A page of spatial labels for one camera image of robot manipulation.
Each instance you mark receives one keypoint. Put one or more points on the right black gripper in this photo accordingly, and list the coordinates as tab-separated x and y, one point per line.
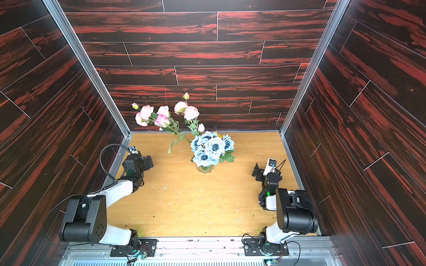
258	173

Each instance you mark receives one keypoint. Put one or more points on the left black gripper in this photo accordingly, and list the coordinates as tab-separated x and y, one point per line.
145	163

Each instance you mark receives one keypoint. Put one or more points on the pale pink flower stem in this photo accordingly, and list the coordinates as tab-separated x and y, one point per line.
146	116

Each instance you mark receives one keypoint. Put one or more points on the pink peony flower stem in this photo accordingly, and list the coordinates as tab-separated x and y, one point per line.
190	114

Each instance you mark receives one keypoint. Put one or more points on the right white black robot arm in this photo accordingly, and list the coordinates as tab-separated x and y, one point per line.
295	214

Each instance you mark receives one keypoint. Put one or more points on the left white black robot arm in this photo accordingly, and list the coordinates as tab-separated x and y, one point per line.
85	219

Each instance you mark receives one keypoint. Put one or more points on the clear glass vase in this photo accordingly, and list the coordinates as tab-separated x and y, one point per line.
205	169

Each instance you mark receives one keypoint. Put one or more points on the blue rose bouquet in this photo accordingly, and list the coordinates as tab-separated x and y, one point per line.
208	149

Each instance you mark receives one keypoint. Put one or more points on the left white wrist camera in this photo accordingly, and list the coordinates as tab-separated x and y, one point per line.
133	150

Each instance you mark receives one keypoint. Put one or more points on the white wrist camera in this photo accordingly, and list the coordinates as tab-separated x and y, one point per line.
270	166
133	150

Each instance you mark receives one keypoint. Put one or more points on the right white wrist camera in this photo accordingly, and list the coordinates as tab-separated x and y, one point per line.
270	166

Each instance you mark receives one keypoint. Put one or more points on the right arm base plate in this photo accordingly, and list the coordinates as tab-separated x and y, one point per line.
259	247

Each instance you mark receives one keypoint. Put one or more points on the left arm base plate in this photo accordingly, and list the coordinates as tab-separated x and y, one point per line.
145	247

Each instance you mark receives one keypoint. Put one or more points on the front aluminium rail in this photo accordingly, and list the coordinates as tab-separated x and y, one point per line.
210	251

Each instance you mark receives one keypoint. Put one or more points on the left aluminium frame post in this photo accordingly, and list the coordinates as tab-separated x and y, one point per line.
76	46

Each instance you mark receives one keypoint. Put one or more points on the aluminium frame post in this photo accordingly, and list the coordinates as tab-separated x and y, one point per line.
76	46
334	20

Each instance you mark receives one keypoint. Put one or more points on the right aluminium frame post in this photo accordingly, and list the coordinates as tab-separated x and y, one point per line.
334	20

